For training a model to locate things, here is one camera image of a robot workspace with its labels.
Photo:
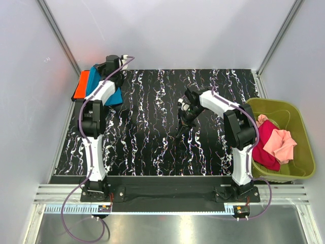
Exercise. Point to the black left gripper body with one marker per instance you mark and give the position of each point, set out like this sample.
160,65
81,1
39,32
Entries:
101,69

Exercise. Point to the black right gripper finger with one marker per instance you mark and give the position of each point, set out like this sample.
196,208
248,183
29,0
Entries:
185,129
179,128

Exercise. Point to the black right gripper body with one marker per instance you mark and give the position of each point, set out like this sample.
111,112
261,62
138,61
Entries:
188,116

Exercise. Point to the blue t shirt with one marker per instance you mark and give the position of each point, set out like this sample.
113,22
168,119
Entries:
93,80

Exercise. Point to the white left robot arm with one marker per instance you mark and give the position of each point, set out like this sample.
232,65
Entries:
98,87

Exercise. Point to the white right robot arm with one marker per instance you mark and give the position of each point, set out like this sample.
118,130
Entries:
240,129

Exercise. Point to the folded orange t shirt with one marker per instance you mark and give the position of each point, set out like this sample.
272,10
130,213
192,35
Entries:
82,83

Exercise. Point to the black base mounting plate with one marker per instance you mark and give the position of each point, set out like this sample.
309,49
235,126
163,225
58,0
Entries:
162,206

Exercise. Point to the pink t shirt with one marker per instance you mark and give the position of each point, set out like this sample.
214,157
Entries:
275,146

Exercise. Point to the olive green plastic bin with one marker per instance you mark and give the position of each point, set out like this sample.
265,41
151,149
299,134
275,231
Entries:
286,117

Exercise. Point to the aluminium frame rail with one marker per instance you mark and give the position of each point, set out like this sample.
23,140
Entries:
276,194

